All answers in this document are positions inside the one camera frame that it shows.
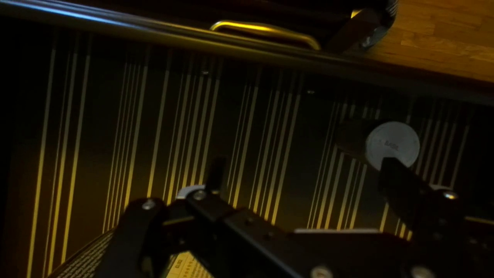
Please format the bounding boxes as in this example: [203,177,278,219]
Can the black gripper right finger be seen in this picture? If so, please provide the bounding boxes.
[379,156,494,278]

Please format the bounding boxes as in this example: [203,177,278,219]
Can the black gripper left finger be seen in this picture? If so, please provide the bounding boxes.
[95,156,244,278]

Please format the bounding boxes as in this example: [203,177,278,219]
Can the round silver disc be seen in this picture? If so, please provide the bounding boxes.
[334,118,423,173]

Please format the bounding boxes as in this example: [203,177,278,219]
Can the striped drawer liner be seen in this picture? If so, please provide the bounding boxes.
[0,29,494,278]

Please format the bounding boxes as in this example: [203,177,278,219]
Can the dark furniture leg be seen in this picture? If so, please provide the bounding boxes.
[323,0,400,52]

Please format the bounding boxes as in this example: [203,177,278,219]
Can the gold drawer handle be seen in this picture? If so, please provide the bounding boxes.
[209,20,323,52]

